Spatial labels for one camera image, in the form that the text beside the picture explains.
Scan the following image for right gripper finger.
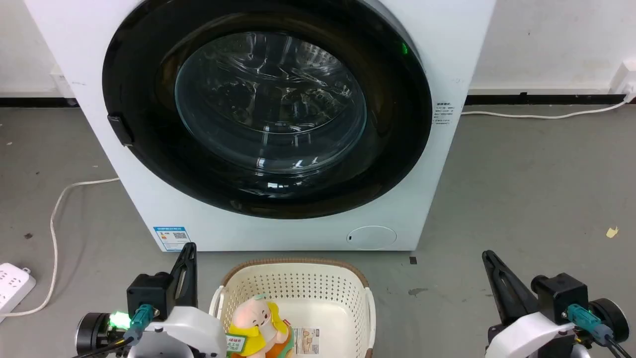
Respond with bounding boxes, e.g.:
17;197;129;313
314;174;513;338
482;250;522;326
491;253;541;321

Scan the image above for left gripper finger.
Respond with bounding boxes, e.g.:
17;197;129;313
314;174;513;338
180;242;198;310
169;245;188;309

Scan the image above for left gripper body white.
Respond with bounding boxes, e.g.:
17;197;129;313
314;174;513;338
75;305;228;358

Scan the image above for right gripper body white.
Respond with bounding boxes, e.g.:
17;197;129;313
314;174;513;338
486;297;631;358

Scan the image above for round black glass washer door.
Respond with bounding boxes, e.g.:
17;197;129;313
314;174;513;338
102;0;433;220

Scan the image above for white front-load washing machine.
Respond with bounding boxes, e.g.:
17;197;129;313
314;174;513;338
24;0;497;253

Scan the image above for blue energy label sticker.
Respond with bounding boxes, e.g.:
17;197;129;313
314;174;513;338
153;226;192;252

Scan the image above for pink yellow plush doll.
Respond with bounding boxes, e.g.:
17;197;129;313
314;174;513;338
226;294;294;358

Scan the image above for paper label in basket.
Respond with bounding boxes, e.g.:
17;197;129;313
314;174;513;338
292;326;320;355

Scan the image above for white perforated laundry basket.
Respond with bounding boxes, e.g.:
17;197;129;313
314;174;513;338
209;258;377;358

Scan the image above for round white filter cover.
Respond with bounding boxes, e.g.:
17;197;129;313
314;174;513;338
346;226;398;250

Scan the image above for white power strip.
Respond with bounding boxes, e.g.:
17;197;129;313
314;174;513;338
0;263;37;319

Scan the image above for small text warning sticker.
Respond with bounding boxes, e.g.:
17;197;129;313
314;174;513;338
434;102;455;125

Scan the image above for left teal plug black cable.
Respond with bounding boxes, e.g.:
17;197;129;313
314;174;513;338
72;304;156;358

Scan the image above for teal plug black cable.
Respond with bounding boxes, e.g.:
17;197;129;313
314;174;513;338
72;304;156;358
566;304;636;358

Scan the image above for right teal plug black cable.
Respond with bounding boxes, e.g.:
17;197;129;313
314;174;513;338
566;304;636;358

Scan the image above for white power cable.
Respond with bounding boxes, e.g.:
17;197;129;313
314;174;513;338
0;177;121;318
461;93;636;120

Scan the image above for black rectangular plastic block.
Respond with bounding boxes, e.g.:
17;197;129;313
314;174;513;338
107;114;135;147

